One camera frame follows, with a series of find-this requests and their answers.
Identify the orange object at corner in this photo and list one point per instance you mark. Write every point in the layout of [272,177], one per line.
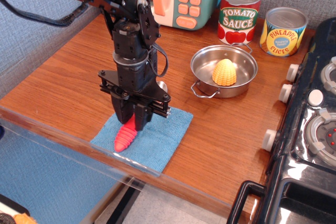
[24,219]

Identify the white stove knob middle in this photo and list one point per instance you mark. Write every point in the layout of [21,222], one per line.
[285,93]

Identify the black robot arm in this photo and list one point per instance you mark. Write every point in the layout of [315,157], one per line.
[131,25]

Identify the small steel pot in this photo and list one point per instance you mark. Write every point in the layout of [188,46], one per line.
[203,64]

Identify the black toy stove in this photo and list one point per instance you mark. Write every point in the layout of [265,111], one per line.
[300,176]

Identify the white stove knob lower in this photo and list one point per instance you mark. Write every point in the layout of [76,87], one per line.
[269,139]

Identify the metal spoon with red handle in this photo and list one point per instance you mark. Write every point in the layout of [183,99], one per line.
[126,137]

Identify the blue cloth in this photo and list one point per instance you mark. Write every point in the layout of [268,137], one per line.
[153,146]

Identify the tomato sauce can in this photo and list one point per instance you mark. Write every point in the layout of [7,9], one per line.
[237,20]

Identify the clear acrylic barrier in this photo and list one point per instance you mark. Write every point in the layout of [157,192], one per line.
[118,166]

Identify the white stove knob upper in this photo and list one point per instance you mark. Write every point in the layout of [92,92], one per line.
[292,72]

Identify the pineapple slices can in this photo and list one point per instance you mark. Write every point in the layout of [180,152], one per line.
[283,31]

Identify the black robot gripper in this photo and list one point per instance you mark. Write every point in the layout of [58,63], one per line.
[132,76]

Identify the white stove knob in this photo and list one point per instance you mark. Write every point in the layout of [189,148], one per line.
[285,93]
[292,72]
[269,139]

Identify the yellow toy corn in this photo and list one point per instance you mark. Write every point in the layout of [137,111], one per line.
[224,73]

